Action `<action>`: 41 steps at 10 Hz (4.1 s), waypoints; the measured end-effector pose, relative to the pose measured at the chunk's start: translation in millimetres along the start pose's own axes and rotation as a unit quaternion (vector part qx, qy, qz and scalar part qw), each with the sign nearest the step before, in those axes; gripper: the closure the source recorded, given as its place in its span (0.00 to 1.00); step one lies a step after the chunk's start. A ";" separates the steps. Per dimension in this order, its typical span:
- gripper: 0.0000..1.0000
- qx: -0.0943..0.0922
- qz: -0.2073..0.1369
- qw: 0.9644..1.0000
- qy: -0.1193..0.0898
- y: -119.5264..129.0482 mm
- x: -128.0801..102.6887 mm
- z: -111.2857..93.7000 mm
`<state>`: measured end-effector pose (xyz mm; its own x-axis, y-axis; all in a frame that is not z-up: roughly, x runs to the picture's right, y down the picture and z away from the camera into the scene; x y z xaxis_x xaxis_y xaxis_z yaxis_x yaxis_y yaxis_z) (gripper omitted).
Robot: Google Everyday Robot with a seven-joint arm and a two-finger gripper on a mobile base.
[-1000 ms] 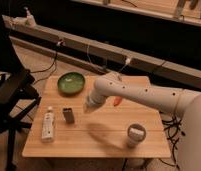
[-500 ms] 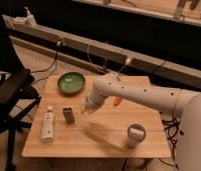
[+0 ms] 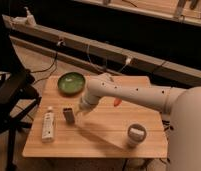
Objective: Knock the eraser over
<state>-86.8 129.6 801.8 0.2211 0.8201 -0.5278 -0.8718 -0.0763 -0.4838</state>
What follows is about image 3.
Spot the long grey baseboard rail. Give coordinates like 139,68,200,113
3,15,201,86

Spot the grey eraser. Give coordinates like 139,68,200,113
63,108,75,124

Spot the white spray bottle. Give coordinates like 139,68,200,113
25,7,36,27

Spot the wooden table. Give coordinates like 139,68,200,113
23,76,167,158

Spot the black chair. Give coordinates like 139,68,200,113
0,70,41,171

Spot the white tube with cap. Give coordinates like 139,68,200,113
41,106,55,142

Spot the orange carrot toy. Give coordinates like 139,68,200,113
114,98,122,107

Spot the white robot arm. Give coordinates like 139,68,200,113
79,73,201,171

